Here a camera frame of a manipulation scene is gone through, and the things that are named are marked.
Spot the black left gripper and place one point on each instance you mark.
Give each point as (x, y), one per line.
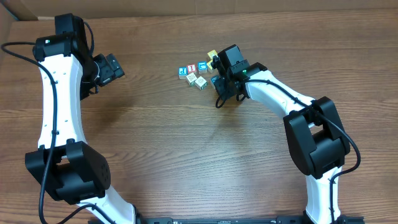
(115, 66)

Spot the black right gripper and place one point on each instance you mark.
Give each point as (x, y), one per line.
(218, 72)

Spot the blue X letter block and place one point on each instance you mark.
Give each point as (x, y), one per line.
(213, 79)

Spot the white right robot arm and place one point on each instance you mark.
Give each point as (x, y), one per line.
(314, 132)

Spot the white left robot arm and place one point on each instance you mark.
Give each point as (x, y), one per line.
(65, 166)

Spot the yellow block near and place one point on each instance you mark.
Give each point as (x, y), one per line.
(210, 67)

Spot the yellow block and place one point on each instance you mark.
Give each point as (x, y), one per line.
(210, 67)
(211, 54)

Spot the yellow block far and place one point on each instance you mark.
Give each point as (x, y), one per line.
(211, 54)

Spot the blue J letter block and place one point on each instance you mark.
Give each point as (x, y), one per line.
(202, 67)

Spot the wooden O block green side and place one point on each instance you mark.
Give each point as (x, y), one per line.
(201, 83)

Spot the red I letter block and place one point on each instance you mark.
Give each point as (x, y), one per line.
(191, 69)

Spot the wooden W block green side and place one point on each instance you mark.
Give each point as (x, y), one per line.
(191, 78)

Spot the blue P letter block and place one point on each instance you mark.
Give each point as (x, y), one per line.
(182, 72)

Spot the brown cardboard wall panel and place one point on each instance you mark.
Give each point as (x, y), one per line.
(34, 9)

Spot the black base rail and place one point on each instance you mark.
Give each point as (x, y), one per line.
(299, 219)

